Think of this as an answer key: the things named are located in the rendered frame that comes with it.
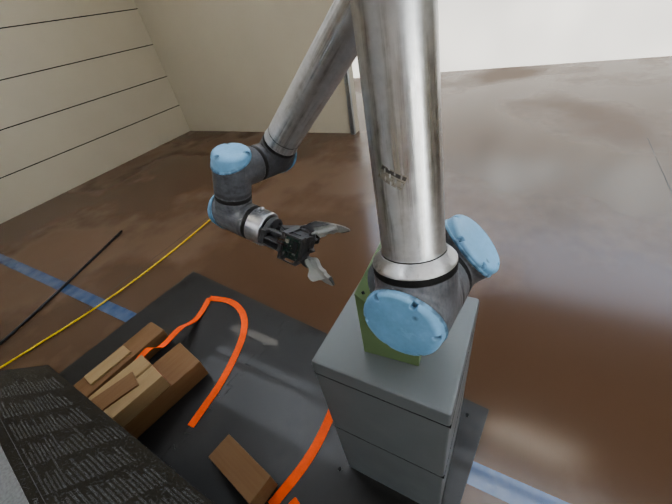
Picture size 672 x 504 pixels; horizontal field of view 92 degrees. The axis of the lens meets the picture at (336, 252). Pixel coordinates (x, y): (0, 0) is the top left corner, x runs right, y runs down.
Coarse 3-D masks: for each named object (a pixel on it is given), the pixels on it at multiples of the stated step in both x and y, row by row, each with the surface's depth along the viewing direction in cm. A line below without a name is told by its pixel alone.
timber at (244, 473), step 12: (228, 444) 149; (216, 456) 146; (228, 456) 145; (240, 456) 144; (228, 468) 141; (240, 468) 141; (252, 468) 140; (228, 480) 138; (240, 480) 137; (252, 480) 136; (264, 480) 136; (240, 492) 134; (252, 492) 133; (264, 492) 136
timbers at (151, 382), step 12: (144, 360) 181; (120, 372) 177; (144, 372) 175; (156, 372) 174; (108, 384) 173; (144, 384) 169; (156, 384) 170; (168, 384) 176; (132, 396) 164; (144, 396) 167; (156, 396) 172; (108, 408) 161; (120, 408) 160; (132, 408) 164; (144, 408) 169; (120, 420) 160
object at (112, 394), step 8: (128, 376) 173; (120, 384) 170; (128, 384) 169; (136, 384) 168; (104, 392) 168; (112, 392) 167; (120, 392) 166; (128, 392) 166; (96, 400) 165; (104, 400) 164; (112, 400) 163; (104, 408) 161
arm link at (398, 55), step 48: (384, 0) 38; (432, 0) 39; (384, 48) 40; (432, 48) 41; (384, 96) 43; (432, 96) 43; (384, 144) 46; (432, 144) 45; (384, 192) 50; (432, 192) 48; (384, 240) 54; (432, 240) 51; (384, 288) 56; (432, 288) 52; (384, 336) 60; (432, 336) 52
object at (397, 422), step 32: (352, 320) 103; (320, 352) 96; (352, 352) 94; (448, 352) 89; (320, 384) 102; (352, 384) 91; (384, 384) 85; (416, 384) 84; (448, 384) 82; (352, 416) 106; (384, 416) 94; (416, 416) 85; (448, 416) 77; (352, 448) 127; (384, 448) 110; (416, 448) 98; (448, 448) 92; (384, 480) 134; (416, 480) 115
